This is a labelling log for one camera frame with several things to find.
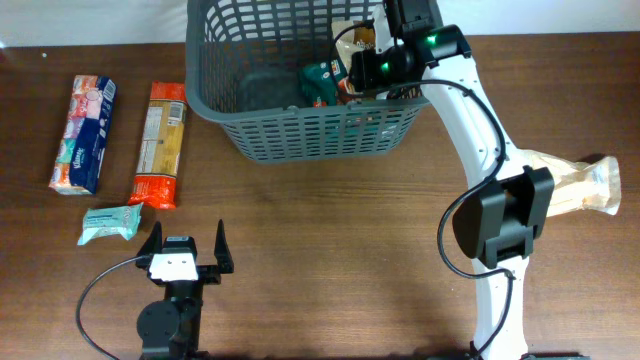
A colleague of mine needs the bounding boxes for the beige chocolate snack bag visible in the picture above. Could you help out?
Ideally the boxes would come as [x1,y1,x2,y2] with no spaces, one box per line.
[331,20,376,71]

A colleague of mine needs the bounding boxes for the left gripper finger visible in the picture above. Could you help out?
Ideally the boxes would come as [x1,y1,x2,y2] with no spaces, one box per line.
[135,221,162,268]
[214,219,234,274]

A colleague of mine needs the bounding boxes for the black cable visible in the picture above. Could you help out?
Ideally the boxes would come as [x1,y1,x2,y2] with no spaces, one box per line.
[75,253,153,360]
[327,18,516,360]

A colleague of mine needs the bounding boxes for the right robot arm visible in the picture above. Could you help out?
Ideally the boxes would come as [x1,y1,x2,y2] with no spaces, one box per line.
[350,1,554,359]

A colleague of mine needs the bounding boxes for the grey plastic basket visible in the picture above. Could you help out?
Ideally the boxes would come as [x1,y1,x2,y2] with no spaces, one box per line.
[186,0,429,164]

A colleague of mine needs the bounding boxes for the orange pasta package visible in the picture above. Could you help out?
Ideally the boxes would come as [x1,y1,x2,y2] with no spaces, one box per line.
[128,81,188,209]

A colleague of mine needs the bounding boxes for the beige paper pouch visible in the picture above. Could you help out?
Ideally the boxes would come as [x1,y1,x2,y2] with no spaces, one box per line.
[521,149,621,217]

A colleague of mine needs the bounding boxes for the teal wet wipes pack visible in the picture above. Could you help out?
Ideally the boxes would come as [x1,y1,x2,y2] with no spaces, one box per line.
[77,204,142,246]

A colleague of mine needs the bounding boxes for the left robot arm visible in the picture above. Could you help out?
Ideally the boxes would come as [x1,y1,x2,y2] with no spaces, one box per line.
[135,221,234,360]

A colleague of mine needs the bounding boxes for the green Nescafe coffee bag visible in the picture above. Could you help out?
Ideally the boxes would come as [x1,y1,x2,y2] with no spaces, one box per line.
[298,58,361,146]

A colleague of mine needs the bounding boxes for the blue Kleenex tissue pack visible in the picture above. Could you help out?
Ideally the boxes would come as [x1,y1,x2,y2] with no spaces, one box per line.
[49,75,117,195]

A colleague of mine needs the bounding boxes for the left black cable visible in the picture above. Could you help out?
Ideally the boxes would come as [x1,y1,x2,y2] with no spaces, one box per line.
[75,253,153,360]

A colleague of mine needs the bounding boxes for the right black cable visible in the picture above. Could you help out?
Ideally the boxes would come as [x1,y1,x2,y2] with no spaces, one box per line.
[327,18,516,360]

